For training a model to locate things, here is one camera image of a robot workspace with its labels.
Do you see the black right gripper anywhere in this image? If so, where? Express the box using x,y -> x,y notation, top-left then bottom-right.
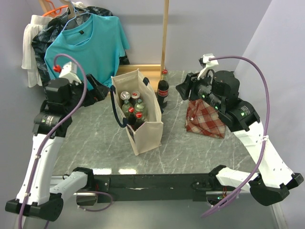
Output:
175,68 -> 224,111

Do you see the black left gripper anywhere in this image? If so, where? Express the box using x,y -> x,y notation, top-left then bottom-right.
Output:
64,73 -> 110,114

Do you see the coca-cola glass bottle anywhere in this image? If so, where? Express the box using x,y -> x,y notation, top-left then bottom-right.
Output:
134,112 -> 145,131
157,69 -> 169,109
127,106 -> 136,126

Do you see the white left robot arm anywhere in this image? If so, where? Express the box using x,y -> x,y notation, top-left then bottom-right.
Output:
5,73 -> 98,221

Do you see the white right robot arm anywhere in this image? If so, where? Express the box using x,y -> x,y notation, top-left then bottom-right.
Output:
176,69 -> 304,206

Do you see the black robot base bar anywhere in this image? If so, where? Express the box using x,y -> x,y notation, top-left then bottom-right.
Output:
73,173 -> 236,207

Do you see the beige canvas tote bag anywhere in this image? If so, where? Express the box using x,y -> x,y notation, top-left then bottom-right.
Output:
110,70 -> 163,156

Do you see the red plaid cloth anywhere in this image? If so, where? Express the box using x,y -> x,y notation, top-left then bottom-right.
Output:
184,100 -> 226,139

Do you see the white hanging garment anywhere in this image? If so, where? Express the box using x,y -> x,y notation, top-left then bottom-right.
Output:
21,1 -> 89,88

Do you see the turquoise t-shirt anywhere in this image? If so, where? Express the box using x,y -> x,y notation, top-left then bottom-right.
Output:
44,14 -> 129,87

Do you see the dark floral patterned shirt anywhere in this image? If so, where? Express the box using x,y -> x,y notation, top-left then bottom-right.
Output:
31,6 -> 130,90

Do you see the silver top drink can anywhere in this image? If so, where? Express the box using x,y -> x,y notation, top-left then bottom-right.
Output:
120,91 -> 131,103

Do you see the left green cap clear bottle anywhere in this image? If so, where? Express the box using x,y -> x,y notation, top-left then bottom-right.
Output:
122,100 -> 133,118

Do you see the green cap clear bottle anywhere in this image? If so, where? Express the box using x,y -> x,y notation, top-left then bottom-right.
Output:
122,100 -> 133,118
134,99 -> 148,120

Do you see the wooden clothes rack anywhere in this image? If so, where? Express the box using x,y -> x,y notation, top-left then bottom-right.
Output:
38,0 -> 170,97

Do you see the red tab drink can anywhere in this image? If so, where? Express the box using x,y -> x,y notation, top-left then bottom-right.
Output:
131,91 -> 141,105

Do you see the right green cap clear bottle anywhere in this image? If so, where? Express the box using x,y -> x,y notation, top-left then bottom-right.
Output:
134,99 -> 148,120

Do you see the orange plastic hanger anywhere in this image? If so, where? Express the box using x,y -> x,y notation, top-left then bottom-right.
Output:
39,0 -> 69,18

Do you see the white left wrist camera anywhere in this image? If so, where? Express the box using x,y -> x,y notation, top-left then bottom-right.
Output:
53,62 -> 82,85

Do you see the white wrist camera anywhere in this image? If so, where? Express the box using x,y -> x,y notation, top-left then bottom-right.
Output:
197,53 -> 219,80
53,62 -> 82,85

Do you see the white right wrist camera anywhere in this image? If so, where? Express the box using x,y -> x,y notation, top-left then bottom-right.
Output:
197,53 -> 219,80

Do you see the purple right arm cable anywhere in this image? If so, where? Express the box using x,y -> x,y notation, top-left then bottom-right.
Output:
200,55 -> 271,219

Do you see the light blue wire hanger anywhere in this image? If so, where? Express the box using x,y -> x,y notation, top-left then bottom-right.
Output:
61,3 -> 93,47

